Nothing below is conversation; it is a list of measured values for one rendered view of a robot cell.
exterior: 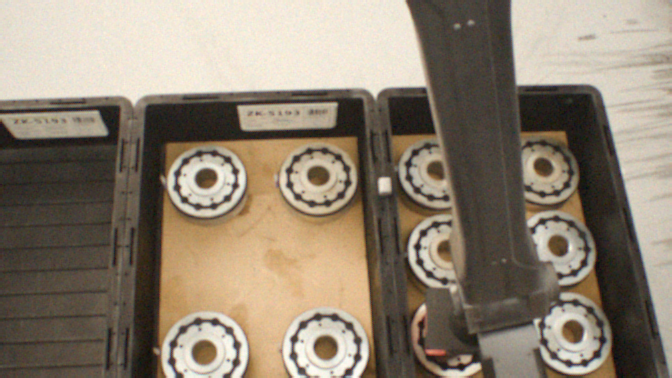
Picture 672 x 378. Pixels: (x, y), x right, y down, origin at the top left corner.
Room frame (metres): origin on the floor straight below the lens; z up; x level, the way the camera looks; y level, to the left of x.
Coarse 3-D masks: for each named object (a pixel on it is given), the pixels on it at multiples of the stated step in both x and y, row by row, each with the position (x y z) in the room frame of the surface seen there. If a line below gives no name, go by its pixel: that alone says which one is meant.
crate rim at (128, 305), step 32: (160, 96) 0.42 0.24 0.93; (192, 96) 0.43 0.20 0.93; (224, 96) 0.43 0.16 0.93; (256, 96) 0.44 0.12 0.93; (288, 96) 0.45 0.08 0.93; (320, 96) 0.45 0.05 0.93; (352, 96) 0.46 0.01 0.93; (128, 192) 0.29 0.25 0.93; (128, 224) 0.25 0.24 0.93; (384, 224) 0.29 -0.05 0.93; (128, 256) 0.21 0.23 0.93; (384, 256) 0.26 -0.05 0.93; (128, 288) 0.18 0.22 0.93; (384, 288) 0.22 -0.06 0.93; (128, 320) 0.14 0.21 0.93; (384, 320) 0.18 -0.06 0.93; (128, 352) 0.11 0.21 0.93
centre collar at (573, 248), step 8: (552, 232) 0.34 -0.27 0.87; (560, 232) 0.34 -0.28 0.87; (568, 232) 0.34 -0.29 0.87; (544, 240) 0.33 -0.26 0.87; (568, 240) 0.33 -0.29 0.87; (544, 248) 0.31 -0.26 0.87; (568, 248) 0.32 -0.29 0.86; (576, 248) 0.32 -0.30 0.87; (544, 256) 0.31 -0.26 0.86; (552, 256) 0.31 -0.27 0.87; (568, 256) 0.31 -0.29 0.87; (560, 264) 0.30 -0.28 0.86
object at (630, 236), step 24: (384, 96) 0.46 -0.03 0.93; (408, 96) 0.47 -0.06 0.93; (600, 96) 0.51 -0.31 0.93; (384, 120) 0.43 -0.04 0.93; (600, 120) 0.47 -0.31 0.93; (384, 144) 0.40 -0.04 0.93; (384, 168) 0.36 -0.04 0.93; (624, 192) 0.38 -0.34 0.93; (624, 216) 0.35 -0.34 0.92; (624, 240) 0.32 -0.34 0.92; (648, 288) 0.26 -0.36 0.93; (408, 312) 0.19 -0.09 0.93; (648, 312) 0.23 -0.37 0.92; (408, 336) 0.17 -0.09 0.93; (648, 336) 0.20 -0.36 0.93; (408, 360) 0.14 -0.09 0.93
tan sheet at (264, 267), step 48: (192, 144) 0.41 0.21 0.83; (240, 144) 0.42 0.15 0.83; (288, 144) 0.43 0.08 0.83; (336, 144) 0.44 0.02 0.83; (192, 240) 0.28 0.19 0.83; (240, 240) 0.29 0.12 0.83; (288, 240) 0.29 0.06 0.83; (336, 240) 0.30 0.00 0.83; (192, 288) 0.21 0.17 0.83; (240, 288) 0.22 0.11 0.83; (288, 288) 0.23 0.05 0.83; (336, 288) 0.24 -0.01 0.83
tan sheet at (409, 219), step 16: (400, 144) 0.45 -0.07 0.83; (432, 176) 0.41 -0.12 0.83; (544, 176) 0.44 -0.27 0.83; (576, 192) 0.42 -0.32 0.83; (400, 208) 0.36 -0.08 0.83; (560, 208) 0.39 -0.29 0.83; (576, 208) 0.39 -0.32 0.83; (416, 224) 0.34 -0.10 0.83; (448, 256) 0.30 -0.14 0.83; (592, 272) 0.30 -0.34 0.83; (416, 288) 0.25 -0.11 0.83; (576, 288) 0.28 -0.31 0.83; (592, 288) 0.28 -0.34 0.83; (416, 304) 0.23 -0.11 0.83; (416, 368) 0.15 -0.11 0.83; (608, 368) 0.18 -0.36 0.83
